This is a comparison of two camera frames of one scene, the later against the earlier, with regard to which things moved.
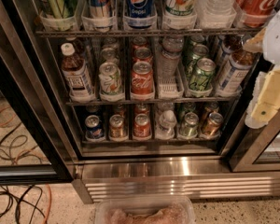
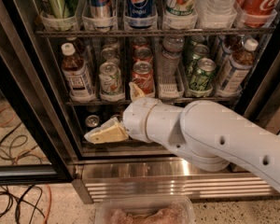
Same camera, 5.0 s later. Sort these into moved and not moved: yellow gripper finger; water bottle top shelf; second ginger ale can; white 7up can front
Moved: yellow gripper finger
Not moved: second ginger ale can; white 7up can front; water bottle top shelf
